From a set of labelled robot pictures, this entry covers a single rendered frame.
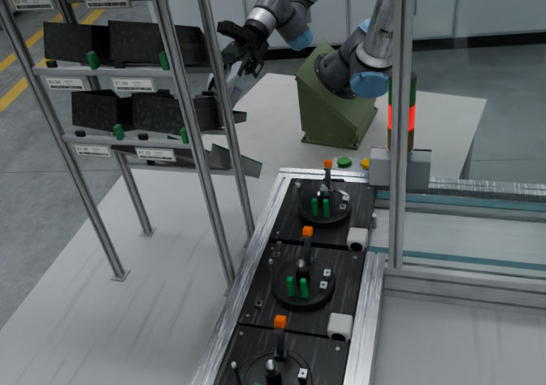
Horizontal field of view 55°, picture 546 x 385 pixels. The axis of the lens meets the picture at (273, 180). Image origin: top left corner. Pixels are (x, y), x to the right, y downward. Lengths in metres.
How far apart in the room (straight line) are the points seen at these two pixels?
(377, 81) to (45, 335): 1.10
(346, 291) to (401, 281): 0.15
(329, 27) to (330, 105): 2.65
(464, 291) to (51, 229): 2.46
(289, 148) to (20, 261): 1.80
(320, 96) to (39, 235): 2.03
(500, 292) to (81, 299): 1.02
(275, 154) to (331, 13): 2.61
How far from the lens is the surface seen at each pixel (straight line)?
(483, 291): 1.26
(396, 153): 1.01
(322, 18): 4.27
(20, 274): 3.03
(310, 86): 1.67
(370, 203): 1.36
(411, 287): 1.26
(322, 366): 1.05
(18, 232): 3.31
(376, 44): 1.49
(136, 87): 1.02
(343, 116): 1.69
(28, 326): 1.48
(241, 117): 1.30
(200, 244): 1.48
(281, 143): 1.81
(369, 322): 1.12
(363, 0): 4.22
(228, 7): 4.33
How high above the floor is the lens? 1.86
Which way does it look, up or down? 37 degrees down
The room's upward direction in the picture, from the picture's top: 9 degrees counter-clockwise
